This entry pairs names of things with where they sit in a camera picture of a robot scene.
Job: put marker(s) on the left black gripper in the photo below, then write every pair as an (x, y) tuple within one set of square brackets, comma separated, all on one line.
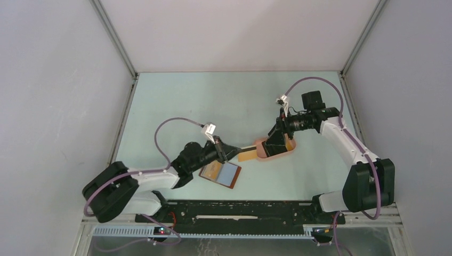
[(224, 151)]

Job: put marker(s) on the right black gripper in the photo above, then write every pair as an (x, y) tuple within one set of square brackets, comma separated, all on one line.
[(276, 136)]

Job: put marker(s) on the pink oval tray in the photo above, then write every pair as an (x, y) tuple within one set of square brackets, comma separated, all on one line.
[(267, 152)]

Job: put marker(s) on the gold VIP card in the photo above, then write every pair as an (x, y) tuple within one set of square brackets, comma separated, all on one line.
[(247, 153), (211, 171)]

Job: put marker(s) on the brown leather card holder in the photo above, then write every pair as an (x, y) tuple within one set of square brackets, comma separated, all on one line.
[(228, 175)]

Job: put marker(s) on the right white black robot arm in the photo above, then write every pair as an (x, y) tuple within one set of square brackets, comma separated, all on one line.
[(370, 181)]

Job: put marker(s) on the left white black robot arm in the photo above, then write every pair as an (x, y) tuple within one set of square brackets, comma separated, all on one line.
[(121, 190)]

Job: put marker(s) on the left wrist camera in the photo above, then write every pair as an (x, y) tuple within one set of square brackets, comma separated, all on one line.
[(208, 131)]

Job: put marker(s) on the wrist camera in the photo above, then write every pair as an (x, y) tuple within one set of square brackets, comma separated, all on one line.
[(283, 101), (208, 131)]

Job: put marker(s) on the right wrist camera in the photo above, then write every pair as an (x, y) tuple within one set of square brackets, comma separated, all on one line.
[(283, 101)]

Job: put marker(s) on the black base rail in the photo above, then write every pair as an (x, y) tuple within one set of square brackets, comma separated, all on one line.
[(243, 217)]

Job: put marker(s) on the aluminium frame rail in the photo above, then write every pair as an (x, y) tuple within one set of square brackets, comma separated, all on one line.
[(114, 36)]

